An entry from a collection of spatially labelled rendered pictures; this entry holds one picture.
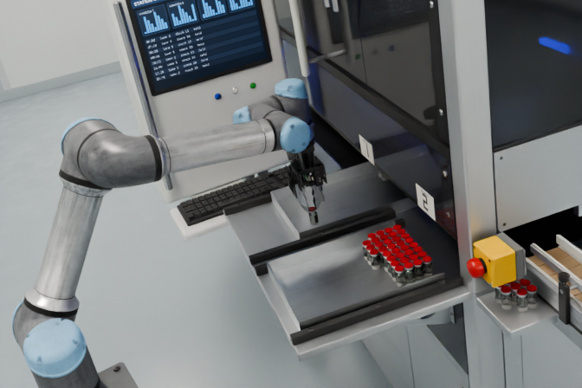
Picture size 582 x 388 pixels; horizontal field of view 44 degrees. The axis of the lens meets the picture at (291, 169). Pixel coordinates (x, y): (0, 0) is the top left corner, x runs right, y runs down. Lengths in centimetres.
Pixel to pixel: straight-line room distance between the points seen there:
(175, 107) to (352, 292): 91
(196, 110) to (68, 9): 459
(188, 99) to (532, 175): 114
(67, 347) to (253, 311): 171
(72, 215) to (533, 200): 96
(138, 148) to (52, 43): 546
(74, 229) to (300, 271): 54
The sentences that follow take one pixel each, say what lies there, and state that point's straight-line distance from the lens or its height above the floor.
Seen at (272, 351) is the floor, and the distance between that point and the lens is 291.
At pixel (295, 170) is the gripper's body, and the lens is 178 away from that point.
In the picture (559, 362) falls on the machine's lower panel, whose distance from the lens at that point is 188.
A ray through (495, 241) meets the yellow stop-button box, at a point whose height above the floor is 103.
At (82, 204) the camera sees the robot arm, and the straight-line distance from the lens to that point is 155.
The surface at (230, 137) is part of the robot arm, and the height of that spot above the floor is 129.
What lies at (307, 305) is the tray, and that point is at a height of 88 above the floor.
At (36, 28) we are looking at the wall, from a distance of 682.
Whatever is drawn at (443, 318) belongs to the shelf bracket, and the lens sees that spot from 176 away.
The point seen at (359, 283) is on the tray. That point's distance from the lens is 167.
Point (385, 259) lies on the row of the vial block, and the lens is 167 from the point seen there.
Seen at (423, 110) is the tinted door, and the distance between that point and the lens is 156.
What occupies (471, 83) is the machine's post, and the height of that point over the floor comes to 136.
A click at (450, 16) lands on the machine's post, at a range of 133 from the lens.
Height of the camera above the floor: 186
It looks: 26 degrees down
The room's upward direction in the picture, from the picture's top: 11 degrees counter-clockwise
